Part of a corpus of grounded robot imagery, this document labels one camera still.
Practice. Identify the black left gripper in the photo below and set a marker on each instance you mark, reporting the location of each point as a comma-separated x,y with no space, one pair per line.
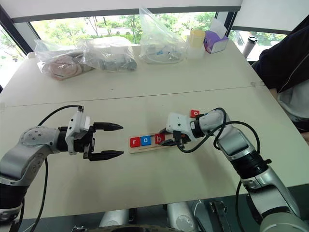
88,142

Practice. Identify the person in dark jacket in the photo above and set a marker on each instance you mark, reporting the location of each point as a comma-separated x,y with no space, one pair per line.
285,62

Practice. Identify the clear table joint clip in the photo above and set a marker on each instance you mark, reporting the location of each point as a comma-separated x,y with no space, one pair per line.
257,84

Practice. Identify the wooden letter tray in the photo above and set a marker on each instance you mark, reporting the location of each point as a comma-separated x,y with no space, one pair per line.
144,149

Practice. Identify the silver cylindrical robot leg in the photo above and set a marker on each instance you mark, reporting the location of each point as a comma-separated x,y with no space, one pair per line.
113,217
181,216

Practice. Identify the dark window frame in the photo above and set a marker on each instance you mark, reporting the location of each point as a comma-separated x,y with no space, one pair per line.
21,26

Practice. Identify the red letter o block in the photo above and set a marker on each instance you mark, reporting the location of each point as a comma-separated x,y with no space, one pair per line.
194,113

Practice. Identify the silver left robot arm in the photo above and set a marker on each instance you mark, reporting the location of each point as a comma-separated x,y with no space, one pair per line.
14,157

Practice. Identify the purple tissue box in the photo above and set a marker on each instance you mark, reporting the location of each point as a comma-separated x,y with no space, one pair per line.
216,44

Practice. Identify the tall plastic bag white items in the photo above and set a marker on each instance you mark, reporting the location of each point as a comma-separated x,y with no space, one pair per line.
157,43

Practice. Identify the yellow lidded clear container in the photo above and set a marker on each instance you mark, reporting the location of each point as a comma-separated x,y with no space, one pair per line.
196,39

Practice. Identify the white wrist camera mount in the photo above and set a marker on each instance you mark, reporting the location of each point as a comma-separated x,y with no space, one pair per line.
77,125
178,120

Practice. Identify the red letter b block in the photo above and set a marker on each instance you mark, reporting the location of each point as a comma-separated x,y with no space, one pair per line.
159,139

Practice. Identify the steel tumbler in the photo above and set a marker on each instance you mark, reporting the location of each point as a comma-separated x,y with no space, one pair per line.
249,47

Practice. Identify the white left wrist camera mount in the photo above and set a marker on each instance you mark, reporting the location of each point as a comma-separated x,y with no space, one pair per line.
77,125

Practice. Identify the black metal bracket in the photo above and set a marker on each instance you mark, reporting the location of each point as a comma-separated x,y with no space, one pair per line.
219,215

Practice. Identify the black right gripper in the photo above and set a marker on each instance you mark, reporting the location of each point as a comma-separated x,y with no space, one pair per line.
178,138

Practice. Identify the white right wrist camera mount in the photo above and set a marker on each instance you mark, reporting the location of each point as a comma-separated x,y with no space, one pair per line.
178,120

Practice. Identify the plastic bag with grey items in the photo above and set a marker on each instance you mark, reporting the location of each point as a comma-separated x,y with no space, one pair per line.
108,58

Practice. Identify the blue letter o block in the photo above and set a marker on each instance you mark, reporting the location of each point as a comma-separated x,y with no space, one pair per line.
145,141

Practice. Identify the plastic bag with pink items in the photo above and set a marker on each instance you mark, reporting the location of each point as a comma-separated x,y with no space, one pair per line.
62,65

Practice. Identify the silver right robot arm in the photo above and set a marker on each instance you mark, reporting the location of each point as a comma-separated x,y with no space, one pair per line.
241,142

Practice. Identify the red letter r block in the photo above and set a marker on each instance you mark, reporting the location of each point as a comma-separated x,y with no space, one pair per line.
135,142

